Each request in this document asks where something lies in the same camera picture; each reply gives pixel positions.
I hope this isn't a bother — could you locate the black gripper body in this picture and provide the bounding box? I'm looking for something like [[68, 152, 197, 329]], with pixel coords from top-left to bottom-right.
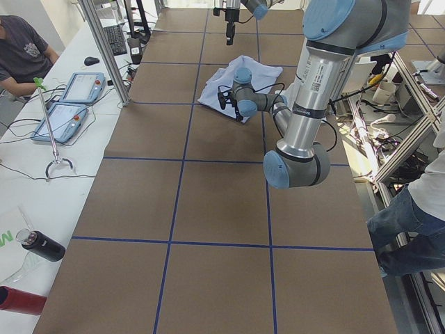
[[232, 101, 243, 121], [224, 0, 241, 23]]

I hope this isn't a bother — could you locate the light blue striped shirt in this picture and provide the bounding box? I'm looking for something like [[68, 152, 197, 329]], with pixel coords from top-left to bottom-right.
[[198, 56, 286, 123]]

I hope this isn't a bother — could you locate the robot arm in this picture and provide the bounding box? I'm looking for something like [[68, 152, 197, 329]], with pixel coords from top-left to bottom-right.
[[213, 0, 282, 45], [229, 1, 411, 189]]

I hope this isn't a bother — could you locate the black computer keyboard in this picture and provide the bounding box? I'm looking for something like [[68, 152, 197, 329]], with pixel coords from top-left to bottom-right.
[[103, 25, 127, 56]]

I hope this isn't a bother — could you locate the black computer mouse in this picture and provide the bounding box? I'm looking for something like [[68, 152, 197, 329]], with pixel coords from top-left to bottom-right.
[[83, 56, 99, 66]]

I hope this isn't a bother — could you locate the upper blue teach pendant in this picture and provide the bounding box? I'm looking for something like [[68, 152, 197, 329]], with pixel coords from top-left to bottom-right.
[[59, 72, 106, 104]]

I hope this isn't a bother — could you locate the blue teach pendant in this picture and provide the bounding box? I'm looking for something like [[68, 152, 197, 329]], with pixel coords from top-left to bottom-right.
[[31, 102, 88, 143], [59, 72, 106, 104]]

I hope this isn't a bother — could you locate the lower blue teach pendant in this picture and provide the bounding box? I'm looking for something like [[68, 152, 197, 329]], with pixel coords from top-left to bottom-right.
[[31, 102, 88, 143]]

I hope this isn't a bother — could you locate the metal reacher grabber stick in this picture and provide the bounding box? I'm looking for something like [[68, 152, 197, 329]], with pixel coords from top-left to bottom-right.
[[33, 77, 74, 182]]

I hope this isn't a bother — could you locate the seated person dark t-shirt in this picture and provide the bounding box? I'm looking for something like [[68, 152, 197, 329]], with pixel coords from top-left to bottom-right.
[[1, 15, 59, 97]]

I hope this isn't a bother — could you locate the person leg in jeans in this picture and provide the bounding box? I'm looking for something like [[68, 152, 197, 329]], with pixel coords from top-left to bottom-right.
[[366, 186, 445, 278]]

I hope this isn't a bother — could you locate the black water bottle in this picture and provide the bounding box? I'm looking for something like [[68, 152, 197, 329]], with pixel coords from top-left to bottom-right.
[[16, 229, 65, 262]]

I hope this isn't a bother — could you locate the red cylinder bottle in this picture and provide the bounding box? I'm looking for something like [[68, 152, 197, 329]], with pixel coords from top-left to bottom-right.
[[1, 286, 47, 315]]

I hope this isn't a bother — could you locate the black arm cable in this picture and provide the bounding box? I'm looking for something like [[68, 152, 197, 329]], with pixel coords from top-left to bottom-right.
[[217, 82, 338, 150]]

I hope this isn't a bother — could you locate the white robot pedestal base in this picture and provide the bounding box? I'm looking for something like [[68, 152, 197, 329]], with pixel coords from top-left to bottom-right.
[[275, 40, 309, 131]]

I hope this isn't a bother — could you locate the aluminium frame post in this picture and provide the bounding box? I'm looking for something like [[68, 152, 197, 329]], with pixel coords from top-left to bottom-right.
[[78, 0, 130, 106]]

